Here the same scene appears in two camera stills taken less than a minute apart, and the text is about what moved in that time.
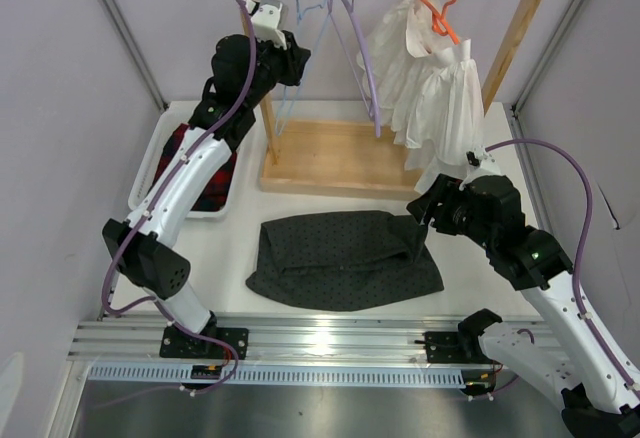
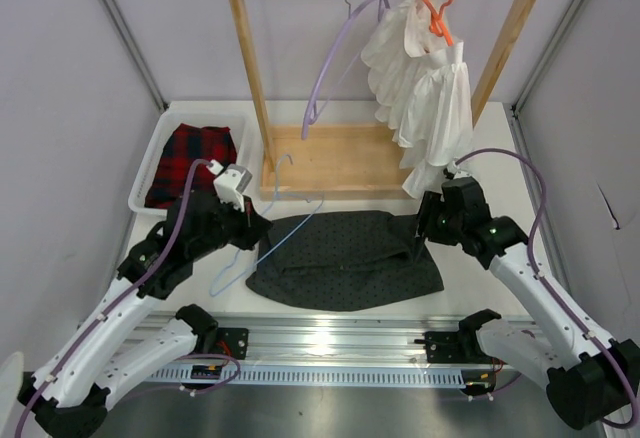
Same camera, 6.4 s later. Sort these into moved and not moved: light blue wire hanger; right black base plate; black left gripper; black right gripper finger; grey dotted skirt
Moved: light blue wire hanger; black right gripper finger; black left gripper
Not moved: right black base plate; grey dotted skirt
